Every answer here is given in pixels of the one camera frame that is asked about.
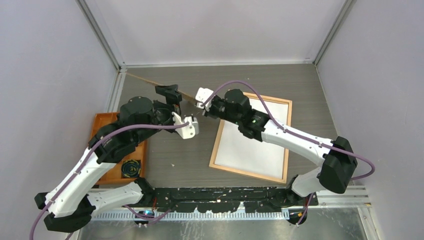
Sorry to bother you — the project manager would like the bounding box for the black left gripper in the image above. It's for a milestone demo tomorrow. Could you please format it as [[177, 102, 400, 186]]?
[[134, 84, 184, 144]]

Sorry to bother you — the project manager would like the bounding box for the light wooden picture frame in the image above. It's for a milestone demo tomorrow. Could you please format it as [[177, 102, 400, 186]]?
[[208, 92, 294, 185]]

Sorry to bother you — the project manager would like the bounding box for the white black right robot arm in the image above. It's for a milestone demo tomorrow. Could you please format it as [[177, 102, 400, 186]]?
[[195, 88, 358, 205]]

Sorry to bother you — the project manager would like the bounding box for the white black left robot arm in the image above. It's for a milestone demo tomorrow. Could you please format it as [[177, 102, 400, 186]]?
[[34, 84, 183, 233]]

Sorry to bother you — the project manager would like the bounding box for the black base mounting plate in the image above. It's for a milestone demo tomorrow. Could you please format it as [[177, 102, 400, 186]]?
[[121, 186, 320, 215]]

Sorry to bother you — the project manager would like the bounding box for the orange compartment tray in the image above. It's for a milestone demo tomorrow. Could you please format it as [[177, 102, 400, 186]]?
[[89, 112, 148, 186]]

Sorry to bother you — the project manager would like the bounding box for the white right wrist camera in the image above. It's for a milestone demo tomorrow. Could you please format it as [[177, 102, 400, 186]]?
[[195, 87, 214, 111]]

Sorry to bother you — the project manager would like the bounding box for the aluminium rail front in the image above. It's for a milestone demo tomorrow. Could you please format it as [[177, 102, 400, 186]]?
[[70, 185, 372, 222]]

